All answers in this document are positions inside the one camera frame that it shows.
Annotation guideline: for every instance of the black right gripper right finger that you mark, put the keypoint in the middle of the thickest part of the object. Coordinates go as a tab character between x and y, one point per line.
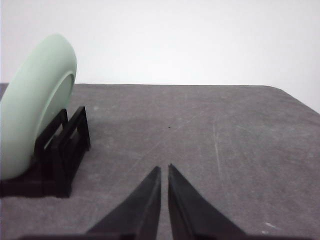
194	217

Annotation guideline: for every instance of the black plate rack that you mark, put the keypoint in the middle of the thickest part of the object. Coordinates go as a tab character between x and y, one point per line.
50	174

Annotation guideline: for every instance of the light green plate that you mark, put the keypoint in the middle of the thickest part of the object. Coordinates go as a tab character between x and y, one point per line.
36	93

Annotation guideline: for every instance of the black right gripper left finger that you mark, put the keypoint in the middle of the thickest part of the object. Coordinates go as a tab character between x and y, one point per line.
137	217

